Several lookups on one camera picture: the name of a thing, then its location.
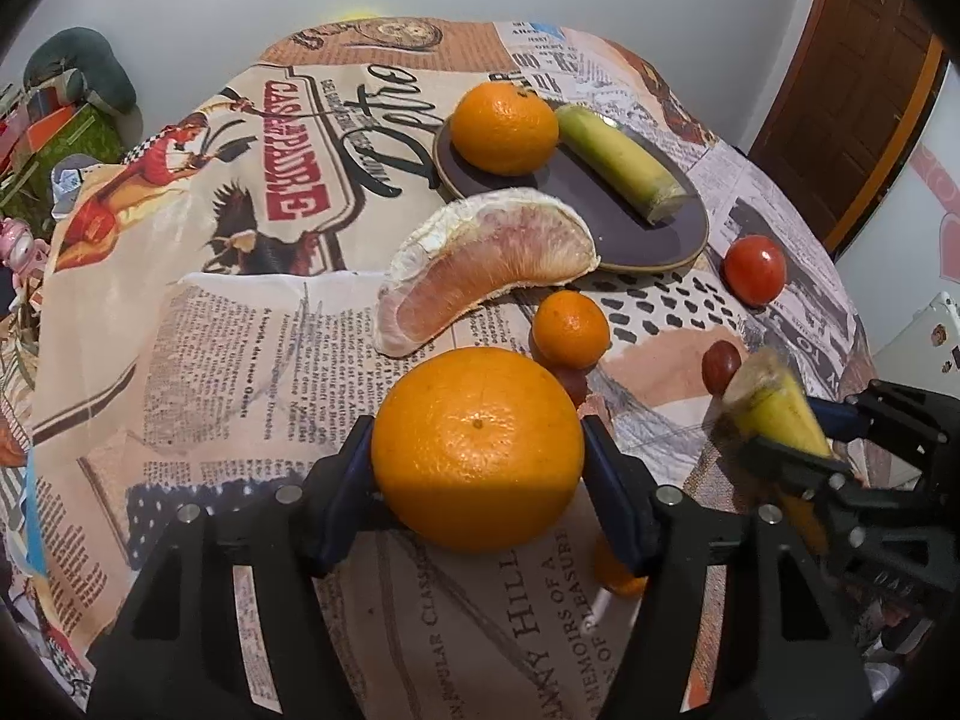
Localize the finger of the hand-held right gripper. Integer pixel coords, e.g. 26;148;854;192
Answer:
731;435;871;542
808;379;952;494

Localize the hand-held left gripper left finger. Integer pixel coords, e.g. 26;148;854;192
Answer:
88;415;392;720

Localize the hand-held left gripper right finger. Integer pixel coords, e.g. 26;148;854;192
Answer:
580;415;875;720

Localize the short yellow banana piece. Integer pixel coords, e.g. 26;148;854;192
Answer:
721;347;835;554

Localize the large orange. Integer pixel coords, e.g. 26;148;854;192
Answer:
370;347;587;554

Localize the white flat device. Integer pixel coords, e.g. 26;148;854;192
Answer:
868;291;960;400

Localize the small mandarin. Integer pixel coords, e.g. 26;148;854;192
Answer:
532;290;612;370
592;532;650;600

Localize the dark red grape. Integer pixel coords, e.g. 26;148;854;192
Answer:
551;364;590;410
701;340;745;395

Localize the printed newspaper-pattern tablecloth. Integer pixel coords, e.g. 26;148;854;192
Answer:
28;17;877;720

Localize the red tomato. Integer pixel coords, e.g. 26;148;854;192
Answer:
723;235;788;308

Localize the peeled pomelo segment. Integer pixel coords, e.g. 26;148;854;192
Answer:
373;189;601;358

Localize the dark round plate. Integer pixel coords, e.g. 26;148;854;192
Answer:
433;97;710;275

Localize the brown wooden door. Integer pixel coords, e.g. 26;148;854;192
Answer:
748;0;952;257

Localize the long green-yellow banana piece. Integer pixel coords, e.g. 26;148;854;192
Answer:
555;105;689;224

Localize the orange with stem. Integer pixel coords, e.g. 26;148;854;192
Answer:
450;82;560;175

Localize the pink toy figure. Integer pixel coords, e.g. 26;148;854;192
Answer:
0;216;50;295

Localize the grey and white cap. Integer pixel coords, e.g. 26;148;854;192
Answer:
48;154;103;215

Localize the grey-green cushion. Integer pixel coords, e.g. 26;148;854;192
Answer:
22;26;140;118

